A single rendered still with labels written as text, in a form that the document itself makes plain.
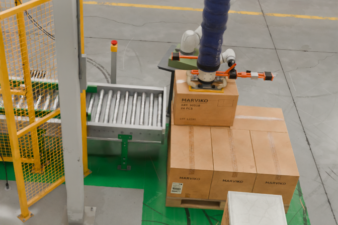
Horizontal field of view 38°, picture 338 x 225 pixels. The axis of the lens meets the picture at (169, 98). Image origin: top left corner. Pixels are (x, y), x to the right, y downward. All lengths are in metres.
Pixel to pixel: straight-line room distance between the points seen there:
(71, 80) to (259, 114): 2.38
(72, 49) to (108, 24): 4.25
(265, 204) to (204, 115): 1.46
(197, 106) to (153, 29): 2.98
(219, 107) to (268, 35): 3.21
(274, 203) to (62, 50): 1.88
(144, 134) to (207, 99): 0.71
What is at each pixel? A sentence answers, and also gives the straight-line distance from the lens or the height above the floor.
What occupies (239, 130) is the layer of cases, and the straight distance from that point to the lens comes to 4.99.
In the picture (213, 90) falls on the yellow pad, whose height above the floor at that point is 0.97.
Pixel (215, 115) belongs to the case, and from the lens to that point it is 4.88.
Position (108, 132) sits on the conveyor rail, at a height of 0.51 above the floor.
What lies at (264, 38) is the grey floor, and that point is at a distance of 7.72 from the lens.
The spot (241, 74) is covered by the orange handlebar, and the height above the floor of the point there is 1.08.
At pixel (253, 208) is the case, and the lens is 3.67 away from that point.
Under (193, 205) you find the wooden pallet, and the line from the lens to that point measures 4.91.
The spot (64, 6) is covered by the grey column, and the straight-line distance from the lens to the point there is 3.25.
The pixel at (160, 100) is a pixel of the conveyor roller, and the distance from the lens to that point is 5.21.
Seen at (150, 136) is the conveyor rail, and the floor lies 0.49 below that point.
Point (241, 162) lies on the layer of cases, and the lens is 4.65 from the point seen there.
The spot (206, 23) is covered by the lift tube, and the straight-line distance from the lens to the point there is 4.39.
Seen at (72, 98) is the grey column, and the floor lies 1.51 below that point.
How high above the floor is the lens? 3.76
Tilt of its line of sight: 38 degrees down
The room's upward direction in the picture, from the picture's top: 6 degrees clockwise
